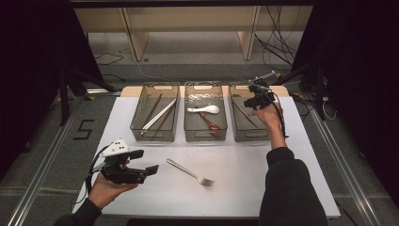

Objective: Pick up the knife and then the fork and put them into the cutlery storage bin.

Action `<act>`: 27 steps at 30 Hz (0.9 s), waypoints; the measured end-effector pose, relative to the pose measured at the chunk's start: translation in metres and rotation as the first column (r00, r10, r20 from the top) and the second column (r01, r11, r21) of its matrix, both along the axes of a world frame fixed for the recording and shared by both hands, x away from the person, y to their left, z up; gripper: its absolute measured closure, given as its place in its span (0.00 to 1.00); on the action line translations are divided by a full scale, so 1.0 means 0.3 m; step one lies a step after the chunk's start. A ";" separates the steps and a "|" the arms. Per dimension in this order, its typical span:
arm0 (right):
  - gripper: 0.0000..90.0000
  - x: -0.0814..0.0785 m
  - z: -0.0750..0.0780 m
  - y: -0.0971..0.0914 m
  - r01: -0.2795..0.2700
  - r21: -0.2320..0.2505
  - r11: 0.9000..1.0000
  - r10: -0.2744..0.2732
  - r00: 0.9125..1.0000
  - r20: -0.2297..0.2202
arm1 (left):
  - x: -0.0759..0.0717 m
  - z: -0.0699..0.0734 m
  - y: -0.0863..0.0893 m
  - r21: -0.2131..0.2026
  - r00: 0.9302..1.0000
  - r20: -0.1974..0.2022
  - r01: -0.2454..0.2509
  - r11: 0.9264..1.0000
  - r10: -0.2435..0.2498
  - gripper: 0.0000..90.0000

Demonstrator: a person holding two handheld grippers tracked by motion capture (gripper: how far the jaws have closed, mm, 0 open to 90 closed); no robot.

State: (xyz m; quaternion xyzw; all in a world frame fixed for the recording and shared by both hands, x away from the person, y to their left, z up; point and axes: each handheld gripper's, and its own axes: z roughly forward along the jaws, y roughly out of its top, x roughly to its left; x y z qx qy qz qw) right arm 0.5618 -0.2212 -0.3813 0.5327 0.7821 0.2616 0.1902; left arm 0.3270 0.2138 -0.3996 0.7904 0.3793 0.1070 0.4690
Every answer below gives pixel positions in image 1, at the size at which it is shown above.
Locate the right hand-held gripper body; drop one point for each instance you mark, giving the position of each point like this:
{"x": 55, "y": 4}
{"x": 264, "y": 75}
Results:
{"x": 263, "y": 94}

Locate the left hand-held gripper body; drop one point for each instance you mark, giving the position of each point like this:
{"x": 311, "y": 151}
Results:
{"x": 120, "y": 174}

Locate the metal table knife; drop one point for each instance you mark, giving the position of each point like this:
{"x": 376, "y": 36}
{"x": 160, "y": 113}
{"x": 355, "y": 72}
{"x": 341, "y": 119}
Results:
{"x": 246, "y": 114}

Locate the smoky clear plastic bin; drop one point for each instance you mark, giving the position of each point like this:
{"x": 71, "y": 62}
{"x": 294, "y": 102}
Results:
{"x": 194, "y": 125}
{"x": 244, "y": 133}
{"x": 141, "y": 106}

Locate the white ceramic spoon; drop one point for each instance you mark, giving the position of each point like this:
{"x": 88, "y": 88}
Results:
{"x": 211, "y": 109}

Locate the brown wooden spoon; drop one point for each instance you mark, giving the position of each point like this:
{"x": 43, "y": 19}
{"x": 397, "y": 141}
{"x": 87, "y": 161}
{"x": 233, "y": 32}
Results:
{"x": 215, "y": 128}

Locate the white chopstick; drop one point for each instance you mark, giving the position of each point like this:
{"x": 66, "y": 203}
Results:
{"x": 158, "y": 113}

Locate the person's left hand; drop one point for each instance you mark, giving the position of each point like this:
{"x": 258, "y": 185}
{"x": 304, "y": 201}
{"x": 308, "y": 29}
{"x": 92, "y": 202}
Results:
{"x": 103, "y": 191}

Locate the person's right hand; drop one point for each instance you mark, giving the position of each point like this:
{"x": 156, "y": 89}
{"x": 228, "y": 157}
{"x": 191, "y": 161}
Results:
{"x": 273, "y": 119}

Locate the metal fork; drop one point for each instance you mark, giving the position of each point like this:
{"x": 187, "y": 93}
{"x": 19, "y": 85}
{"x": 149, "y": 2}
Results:
{"x": 205, "y": 181}

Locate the black metal stand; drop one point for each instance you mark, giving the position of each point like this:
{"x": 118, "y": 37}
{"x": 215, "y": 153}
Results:
{"x": 64, "y": 100}
{"x": 320, "y": 94}

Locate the white table cover sheet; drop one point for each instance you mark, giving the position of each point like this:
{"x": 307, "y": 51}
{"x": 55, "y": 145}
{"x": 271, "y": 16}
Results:
{"x": 232, "y": 163}

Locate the black curtain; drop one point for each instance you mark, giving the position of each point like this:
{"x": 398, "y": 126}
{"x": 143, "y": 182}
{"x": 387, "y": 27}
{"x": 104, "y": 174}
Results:
{"x": 360, "y": 62}
{"x": 31, "y": 62}

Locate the beige wooden furniture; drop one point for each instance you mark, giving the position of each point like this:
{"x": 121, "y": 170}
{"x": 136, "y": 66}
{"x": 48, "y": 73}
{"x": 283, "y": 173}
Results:
{"x": 188, "y": 19}

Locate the short aluminium floor rail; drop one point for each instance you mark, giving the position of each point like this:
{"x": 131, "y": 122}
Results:
{"x": 103, "y": 91}

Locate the long aluminium floor rail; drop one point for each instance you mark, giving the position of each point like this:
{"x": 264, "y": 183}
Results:
{"x": 34, "y": 191}
{"x": 360, "y": 196}

